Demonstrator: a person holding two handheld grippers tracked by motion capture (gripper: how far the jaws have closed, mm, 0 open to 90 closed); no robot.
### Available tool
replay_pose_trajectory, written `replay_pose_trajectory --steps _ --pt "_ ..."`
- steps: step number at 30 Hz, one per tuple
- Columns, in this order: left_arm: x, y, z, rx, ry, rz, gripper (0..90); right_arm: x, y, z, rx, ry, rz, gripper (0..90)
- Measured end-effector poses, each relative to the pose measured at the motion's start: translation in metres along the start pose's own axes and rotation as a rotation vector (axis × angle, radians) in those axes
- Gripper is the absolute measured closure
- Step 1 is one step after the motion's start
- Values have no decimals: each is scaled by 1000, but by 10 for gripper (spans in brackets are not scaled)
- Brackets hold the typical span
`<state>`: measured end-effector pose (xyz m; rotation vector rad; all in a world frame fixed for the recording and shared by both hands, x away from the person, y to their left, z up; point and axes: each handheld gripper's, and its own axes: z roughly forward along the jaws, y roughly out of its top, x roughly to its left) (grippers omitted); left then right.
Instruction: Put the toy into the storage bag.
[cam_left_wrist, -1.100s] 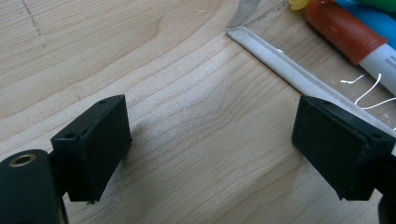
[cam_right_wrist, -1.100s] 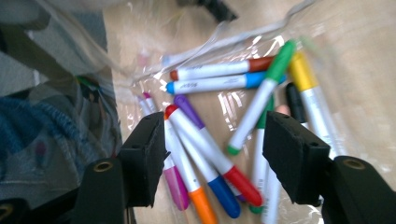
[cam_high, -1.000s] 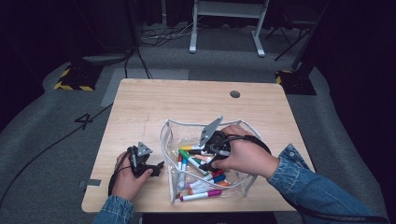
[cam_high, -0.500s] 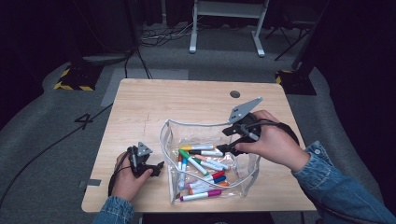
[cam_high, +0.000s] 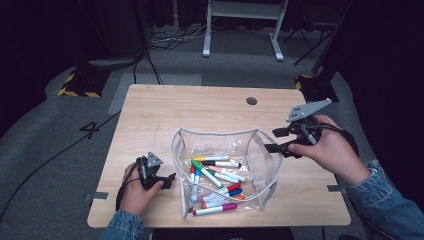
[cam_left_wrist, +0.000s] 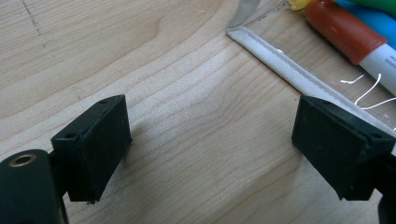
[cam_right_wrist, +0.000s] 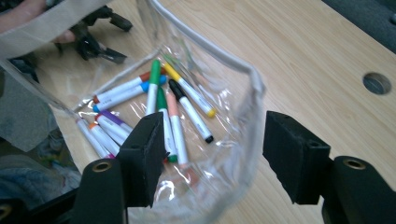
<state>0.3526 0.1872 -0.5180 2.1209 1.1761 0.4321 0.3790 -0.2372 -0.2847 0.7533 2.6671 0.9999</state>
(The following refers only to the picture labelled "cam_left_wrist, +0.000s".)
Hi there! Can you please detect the group of coloured markers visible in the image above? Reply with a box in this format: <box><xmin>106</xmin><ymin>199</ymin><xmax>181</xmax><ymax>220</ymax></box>
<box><xmin>288</xmin><ymin>0</ymin><xmax>396</xmax><ymax>97</ymax></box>

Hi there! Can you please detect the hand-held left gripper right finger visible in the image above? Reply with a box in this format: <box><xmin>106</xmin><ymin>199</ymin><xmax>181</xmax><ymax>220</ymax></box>
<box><xmin>291</xmin><ymin>94</ymin><xmax>396</xmax><ymax>202</ymax></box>

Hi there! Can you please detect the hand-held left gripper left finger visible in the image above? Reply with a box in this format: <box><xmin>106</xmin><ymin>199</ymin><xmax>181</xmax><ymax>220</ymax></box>
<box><xmin>50</xmin><ymin>93</ymin><xmax>134</xmax><ymax>203</ymax></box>

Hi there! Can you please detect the clear plastic bag white trim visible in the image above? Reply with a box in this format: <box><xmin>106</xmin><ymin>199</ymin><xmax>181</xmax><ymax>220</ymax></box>
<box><xmin>225</xmin><ymin>0</ymin><xmax>396</xmax><ymax>157</ymax></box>

